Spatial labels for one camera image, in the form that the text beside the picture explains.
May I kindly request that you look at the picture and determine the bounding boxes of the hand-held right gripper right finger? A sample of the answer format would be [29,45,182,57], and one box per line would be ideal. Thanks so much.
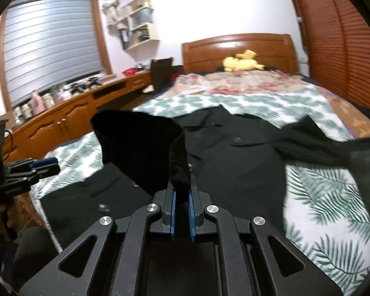
[188,178,344,296]

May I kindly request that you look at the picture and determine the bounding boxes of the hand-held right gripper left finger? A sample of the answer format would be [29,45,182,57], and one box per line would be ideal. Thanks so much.
[18,187,177,296]

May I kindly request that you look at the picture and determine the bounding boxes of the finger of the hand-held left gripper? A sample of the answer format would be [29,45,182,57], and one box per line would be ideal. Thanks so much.
[0,176,41,197]
[4,157,61,180]

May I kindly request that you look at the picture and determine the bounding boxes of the black coat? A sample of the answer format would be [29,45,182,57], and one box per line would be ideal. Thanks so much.
[39,106,370,253]

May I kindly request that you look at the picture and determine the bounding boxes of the wooden desk cabinet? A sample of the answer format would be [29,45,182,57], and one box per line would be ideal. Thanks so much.
[3,71,153,165]

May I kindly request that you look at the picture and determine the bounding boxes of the pink bottle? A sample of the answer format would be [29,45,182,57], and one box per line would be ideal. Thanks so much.
[31,90,44,114]

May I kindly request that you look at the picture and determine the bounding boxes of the row of toiletry bottles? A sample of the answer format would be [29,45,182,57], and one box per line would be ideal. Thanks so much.
[12,83,72,124]

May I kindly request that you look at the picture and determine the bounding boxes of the person's leg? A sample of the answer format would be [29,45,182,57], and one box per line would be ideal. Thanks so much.
[4,226,60,295]

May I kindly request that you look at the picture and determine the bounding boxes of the black items on windowsill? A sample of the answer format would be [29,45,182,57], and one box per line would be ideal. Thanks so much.
[66,78,101,95]

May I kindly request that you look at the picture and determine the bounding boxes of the grey window blind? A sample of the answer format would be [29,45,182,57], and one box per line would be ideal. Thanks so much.
[1,0,107,108]

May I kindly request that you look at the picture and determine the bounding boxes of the bed with leaf-print sheet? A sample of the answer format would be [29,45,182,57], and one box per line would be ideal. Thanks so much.
[29,85,370,296]

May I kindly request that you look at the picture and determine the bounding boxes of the black chair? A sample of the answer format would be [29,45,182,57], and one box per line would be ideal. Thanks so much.
[150,57,175,92]

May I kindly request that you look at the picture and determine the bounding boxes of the floral quilt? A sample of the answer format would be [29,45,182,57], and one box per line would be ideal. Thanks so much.
[169,69,315,97]

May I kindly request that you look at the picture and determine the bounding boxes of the yellow plush toy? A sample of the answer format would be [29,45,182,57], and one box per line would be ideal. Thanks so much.
[222,49,266,72]

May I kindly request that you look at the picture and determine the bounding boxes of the wooden headboard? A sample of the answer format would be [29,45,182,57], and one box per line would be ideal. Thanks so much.
[181,33,299,75]

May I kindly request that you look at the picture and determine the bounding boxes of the white plush toy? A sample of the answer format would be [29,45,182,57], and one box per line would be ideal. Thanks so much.
[102,0,127,28]

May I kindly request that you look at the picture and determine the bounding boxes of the grey cloth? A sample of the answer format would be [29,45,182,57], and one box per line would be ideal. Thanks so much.
[348,142,370,224]

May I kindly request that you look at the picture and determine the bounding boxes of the brown patterned blanket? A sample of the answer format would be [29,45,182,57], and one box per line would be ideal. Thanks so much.
[329,95,370,140]

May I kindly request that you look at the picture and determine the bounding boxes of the wooden louvered wardrobe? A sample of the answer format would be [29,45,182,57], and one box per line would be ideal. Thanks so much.
[284,0,370,115]

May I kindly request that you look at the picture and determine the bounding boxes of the wooden window frame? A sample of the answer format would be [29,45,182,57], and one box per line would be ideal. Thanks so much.
[0,0,115,112]

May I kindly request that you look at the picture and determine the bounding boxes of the white wall shelf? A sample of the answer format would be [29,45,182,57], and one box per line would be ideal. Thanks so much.
[115,0,160,51]

